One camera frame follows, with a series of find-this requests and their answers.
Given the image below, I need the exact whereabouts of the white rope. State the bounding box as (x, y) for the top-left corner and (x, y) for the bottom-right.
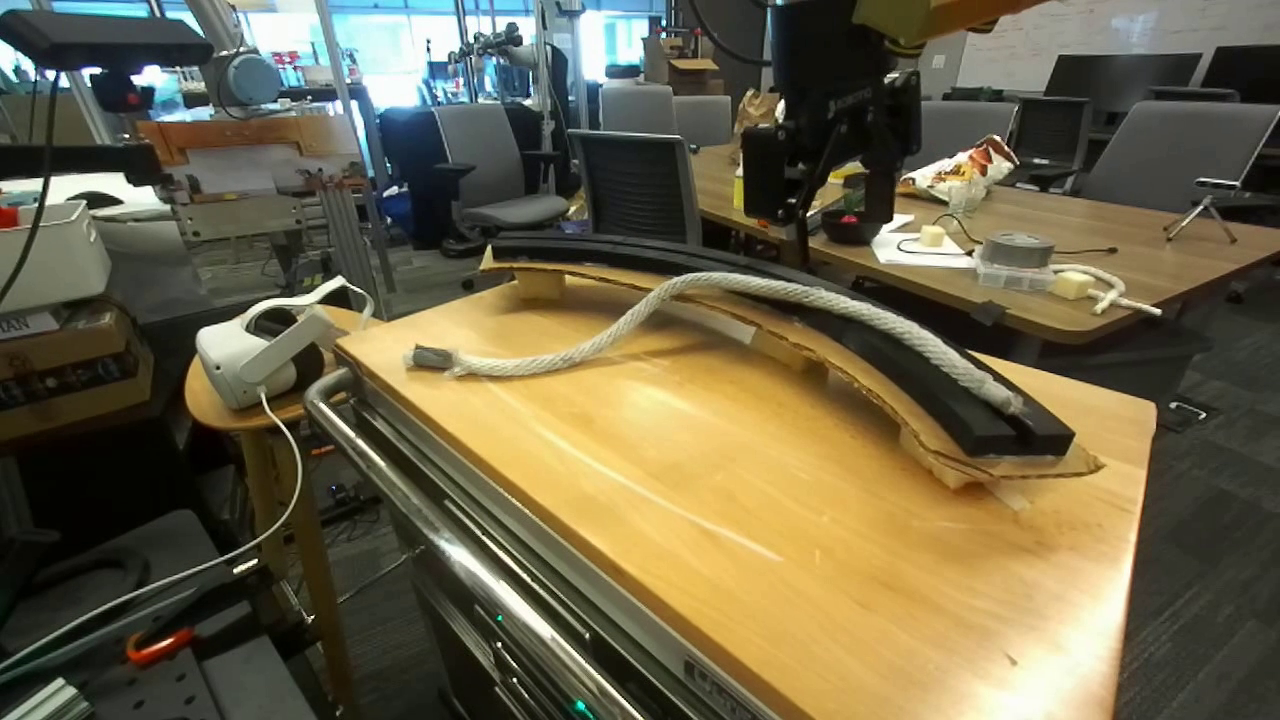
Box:
(408, 270), (1031, 419)

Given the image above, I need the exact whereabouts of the round wooden stool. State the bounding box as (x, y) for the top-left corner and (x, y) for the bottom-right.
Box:
(181, 300), (375, 720)

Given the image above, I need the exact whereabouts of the long black curved object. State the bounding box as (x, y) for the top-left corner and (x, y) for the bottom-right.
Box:
(474, 254), (1108, 497)

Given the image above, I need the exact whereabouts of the white headset cable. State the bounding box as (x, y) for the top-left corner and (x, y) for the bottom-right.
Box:
(0, 276), (380, 686)

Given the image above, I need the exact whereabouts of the chips bag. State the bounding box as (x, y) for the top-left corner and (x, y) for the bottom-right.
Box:
(915, 133), (1024, 204)

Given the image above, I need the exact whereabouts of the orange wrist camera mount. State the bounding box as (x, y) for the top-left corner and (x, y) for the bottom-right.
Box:
(851, 0), (1050, 36)

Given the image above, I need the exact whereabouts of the dark mesh office chair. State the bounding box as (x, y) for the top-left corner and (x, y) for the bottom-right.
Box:
(575, 127), (704, 254)

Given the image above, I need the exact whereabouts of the white equipment box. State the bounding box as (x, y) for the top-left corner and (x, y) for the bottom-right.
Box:
(0, 198), (112, 317)

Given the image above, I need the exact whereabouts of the cardboard box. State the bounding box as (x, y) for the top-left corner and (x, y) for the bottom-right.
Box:
(0, 295), (154, 445)

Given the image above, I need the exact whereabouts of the white paper sheet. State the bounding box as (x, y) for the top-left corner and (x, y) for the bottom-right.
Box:
(871, 211), (991, 273)

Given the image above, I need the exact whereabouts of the black bowl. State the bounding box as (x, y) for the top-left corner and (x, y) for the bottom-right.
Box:
(817, 208), (868, 248)

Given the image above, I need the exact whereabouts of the white power adapter cable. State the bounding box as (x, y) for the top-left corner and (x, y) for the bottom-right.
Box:
(1044, 259), (1167, 321)

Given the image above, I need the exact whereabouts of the grey padded office chair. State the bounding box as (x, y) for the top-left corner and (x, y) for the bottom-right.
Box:
(432, 102), (570, 248)

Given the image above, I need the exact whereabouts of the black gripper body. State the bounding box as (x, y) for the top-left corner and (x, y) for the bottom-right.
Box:
(771, 0), (926, 136)

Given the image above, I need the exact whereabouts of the black curved foam strip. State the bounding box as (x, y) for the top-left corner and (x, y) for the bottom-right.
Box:
(482, 228), (1081, 463)

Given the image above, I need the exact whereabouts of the wooden office desk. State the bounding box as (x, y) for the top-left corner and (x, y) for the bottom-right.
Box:
(689, 136), (1280, 358)

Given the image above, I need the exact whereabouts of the grey tape roll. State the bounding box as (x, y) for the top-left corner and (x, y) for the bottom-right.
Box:
(976, 232), (1058, 288)

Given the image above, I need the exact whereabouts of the chrome cart handle bar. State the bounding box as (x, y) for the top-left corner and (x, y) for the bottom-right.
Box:
(300, 366), (642, 720)

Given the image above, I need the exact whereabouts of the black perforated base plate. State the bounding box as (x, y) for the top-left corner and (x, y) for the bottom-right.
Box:
(0, 637), (316, 720)

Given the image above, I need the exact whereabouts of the white VR headset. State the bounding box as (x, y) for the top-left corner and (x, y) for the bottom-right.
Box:
(190, 276), (352, 413)

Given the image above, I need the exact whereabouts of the large grey office chair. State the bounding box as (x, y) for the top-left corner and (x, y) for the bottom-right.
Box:
(1077, 98), (1280, 217)

